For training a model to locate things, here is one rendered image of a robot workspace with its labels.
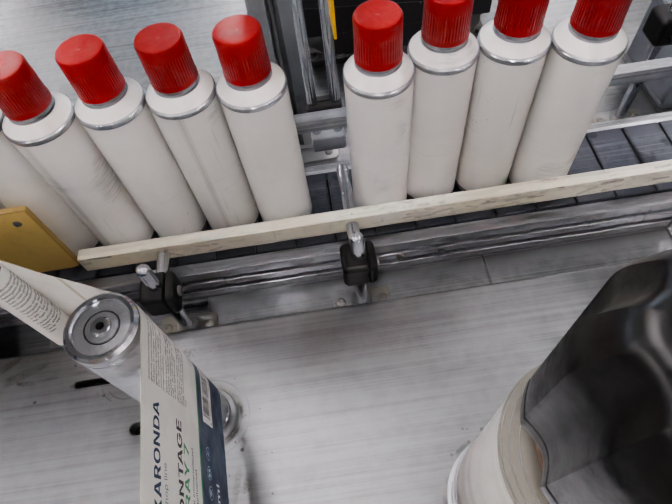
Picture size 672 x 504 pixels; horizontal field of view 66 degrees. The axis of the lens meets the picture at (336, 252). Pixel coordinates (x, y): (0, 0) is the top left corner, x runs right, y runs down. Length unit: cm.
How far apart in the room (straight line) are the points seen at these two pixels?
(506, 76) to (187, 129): 23
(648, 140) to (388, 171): 29
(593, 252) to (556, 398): 42
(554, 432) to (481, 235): 34
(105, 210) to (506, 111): 34
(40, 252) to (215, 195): 16
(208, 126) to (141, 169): 7
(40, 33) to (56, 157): 54
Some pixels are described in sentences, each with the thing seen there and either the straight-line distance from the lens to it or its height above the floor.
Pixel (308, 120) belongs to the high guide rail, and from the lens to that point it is 47.
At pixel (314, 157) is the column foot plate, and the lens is 62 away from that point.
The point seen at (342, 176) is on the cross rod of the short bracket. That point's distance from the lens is 49.
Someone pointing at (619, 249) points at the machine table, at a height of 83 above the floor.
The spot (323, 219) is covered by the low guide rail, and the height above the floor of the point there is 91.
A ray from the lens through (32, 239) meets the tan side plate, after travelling 50.
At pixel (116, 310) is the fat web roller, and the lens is 28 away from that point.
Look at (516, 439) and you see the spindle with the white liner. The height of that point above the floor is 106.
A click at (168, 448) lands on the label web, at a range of 28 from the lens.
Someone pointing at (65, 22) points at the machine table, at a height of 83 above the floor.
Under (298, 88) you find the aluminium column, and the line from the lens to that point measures 57.
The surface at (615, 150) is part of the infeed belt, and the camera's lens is 60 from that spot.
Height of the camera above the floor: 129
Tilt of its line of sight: 59 degrees down
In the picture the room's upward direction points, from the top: 9 degrees counter-clockwise
